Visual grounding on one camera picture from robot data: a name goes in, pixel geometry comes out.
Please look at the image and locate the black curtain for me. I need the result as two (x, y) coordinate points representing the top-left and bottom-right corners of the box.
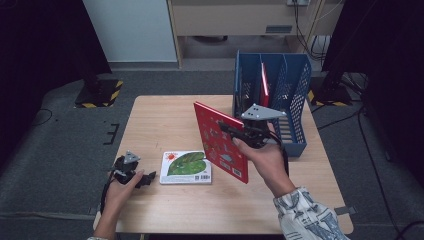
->
(321, 0), (424, 188)
(0, 0), (113, 168)

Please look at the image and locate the hand-held gripper black cable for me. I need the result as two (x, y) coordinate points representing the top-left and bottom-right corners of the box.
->
(99, 173), (116, 214)
(269, 131), (290, 178)

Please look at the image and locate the long black floor cable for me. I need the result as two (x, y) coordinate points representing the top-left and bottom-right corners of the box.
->
(316, 106), (401, 236)

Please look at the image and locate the beige wooden cabinet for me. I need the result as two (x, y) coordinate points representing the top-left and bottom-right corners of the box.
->
(166, 0), (344, 69)

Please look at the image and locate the left hand-held gripper black cable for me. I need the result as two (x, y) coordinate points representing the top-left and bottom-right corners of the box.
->
(99, 173), (116, 214)

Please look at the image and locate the black cable bundle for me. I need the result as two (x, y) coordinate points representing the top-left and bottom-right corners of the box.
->
(292, 0), (331, 63)

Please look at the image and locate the white partition panel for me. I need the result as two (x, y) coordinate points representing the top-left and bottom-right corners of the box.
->
(82, 0), (178, 63)

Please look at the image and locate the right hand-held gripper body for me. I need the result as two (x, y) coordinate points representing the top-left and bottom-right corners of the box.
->
(239, 103), (288, 150)

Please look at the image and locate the striped black stand base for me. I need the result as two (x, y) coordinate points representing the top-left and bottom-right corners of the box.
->
(73, 73), (124, 109)
(308, 71), (353, 108)

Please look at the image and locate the white book with green leaf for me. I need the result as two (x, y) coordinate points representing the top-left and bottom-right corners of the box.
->
(159, 150), (213, 185)

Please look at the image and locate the looped black floor cable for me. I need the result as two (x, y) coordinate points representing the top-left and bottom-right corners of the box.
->
(31, 108), (54, 127)

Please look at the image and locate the blue plastic file rack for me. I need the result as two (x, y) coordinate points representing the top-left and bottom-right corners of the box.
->
(231, 49), (313, 158)

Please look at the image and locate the person's left hand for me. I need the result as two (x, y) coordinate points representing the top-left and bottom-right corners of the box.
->
(105, 169), (146, 216)

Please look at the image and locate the person's right hand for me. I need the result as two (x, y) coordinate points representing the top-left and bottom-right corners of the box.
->
(232, 122), (296, 198)

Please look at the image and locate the right hand-held gripper black cable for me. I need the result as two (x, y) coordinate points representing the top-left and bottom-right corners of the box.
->
(269, 131), (290, 178)

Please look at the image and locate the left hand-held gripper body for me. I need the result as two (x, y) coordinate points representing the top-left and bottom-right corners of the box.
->
(110, 150), (141, 186)

